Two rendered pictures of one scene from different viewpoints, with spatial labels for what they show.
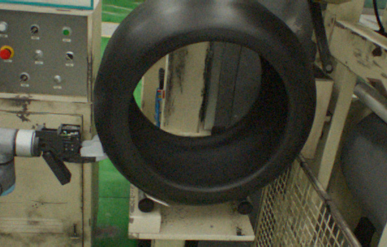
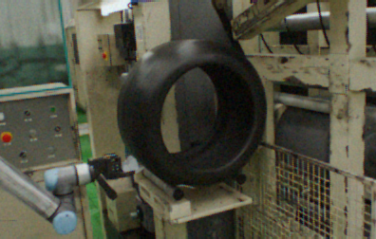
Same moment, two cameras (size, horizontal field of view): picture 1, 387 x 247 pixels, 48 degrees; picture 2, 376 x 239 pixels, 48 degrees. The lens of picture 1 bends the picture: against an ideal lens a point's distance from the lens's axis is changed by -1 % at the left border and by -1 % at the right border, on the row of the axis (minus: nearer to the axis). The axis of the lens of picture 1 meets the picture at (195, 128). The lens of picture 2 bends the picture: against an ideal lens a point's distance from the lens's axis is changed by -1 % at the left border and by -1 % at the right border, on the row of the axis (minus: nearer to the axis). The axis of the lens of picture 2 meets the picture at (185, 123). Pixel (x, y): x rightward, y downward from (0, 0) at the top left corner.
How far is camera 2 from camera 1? 66 cm
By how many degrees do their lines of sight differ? 19
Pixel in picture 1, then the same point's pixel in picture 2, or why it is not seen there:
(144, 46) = (163, 77)
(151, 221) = (184, 206)
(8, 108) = not seen: hidden behind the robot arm
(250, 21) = (219, 49)
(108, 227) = not seen: outside the picture
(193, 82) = (170, 114)
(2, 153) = (69, 184)
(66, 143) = (113, 164)
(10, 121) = not seen: hidden behind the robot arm
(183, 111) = (167, 137)
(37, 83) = (34, 157)
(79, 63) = (65, 132)
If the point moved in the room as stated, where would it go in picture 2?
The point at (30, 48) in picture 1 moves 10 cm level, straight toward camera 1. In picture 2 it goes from (25, 129) to (31, 132)
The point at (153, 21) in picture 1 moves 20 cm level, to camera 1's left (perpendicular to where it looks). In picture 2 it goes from (163, 61) to (106, 66)
